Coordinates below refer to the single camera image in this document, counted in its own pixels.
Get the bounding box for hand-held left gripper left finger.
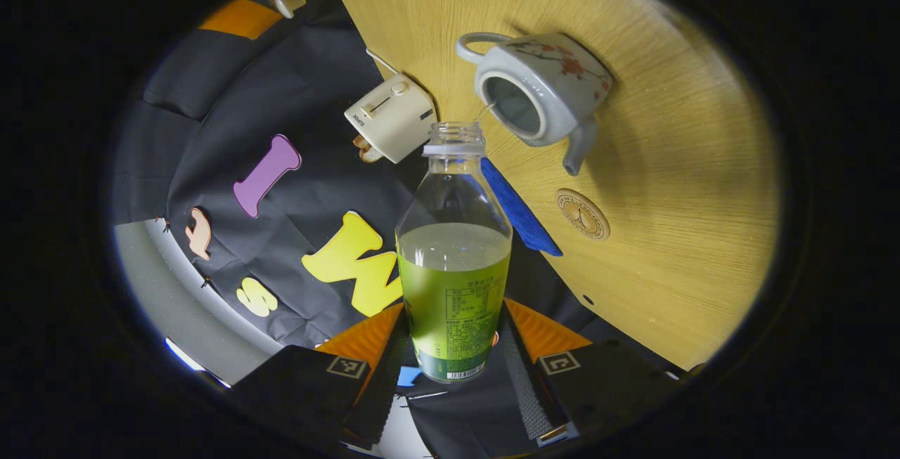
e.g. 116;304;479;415
231;303;411;451

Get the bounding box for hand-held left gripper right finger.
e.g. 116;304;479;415
500;297;680;444

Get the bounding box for green label water bottle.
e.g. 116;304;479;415
394;122;513;384

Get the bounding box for round wooden coaster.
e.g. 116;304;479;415
555;188;612;241

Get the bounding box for white ceramic teacup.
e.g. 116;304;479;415
455;31;615;177

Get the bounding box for blue towel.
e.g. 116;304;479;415
480;157;564;258

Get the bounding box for white toaster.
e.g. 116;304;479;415
343;73;439;164

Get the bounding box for bread slice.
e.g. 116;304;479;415
352;134;385;164

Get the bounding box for white toaster cable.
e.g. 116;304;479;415
365;48;402;77

